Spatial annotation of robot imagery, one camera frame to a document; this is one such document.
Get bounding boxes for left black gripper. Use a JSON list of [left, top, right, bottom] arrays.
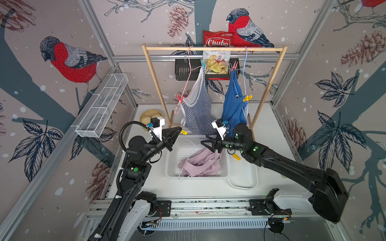
[[142, 127, 181, 164]]

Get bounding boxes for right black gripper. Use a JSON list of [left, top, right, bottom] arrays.
[[200, 131, 246, 155]]

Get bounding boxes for pink tank top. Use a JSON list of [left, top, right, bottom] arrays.
[[178, 149, 222, 177]]

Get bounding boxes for white wire hanger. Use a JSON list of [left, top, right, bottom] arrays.
[[177, 148, 230, 182]]

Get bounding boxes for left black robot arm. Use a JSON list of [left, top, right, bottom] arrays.
[[88, 121, 183, 241]]

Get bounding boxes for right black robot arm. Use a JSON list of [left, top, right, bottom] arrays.
[[201, 124, 349, 224]]

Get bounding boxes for striped tank top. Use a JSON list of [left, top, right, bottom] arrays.
[[181, 67, 216, 135]]

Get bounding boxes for blue tank top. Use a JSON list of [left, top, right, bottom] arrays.
[[222, 70, 248, 137]]

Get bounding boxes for white perforated basket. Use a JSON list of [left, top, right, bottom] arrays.
[[165, 135, 230, 180]]

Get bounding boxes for yellow steamer with buns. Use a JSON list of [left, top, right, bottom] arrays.
[[139, 109, 163, 126]]

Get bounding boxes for white plastic tray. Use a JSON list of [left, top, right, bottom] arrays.
[[227, 151, 258, 190]]

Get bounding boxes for red clothespin on striped top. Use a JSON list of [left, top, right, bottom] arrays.
[[177, 94, 184, 104]]

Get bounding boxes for yellow clothespin on blue top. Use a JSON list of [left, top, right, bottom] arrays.
[[243, 95, 252, 102]]

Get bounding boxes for red clothespin on blue top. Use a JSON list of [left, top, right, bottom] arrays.
[[231, 61, 239, 71]]

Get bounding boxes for red chips bag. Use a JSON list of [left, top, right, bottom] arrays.
[[203, 31, 233, 80]]

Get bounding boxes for wooden clothes rack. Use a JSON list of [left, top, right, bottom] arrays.
[[142, 44, 287, 130]]

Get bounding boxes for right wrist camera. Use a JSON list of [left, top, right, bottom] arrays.
[[212, 118, 228, 140]]

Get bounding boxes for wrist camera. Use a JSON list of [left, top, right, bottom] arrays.
[[212, 118, 228, 140], [147, 117, 165, 141]]

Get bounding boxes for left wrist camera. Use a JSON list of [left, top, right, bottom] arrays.
[[147, 117, 165, 141]]

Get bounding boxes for pink wire hanger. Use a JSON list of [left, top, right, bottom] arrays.
[[174, 46, 199, 114]]

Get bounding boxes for black wall basket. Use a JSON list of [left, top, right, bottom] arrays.
[[175, 59, 231, 81]]

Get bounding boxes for white wire mesh shelf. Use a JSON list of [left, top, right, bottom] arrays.
[[75, 73, 128, 138]]

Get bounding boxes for light blue wire hanger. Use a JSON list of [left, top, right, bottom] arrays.
[[235, 46, 250, 118]]

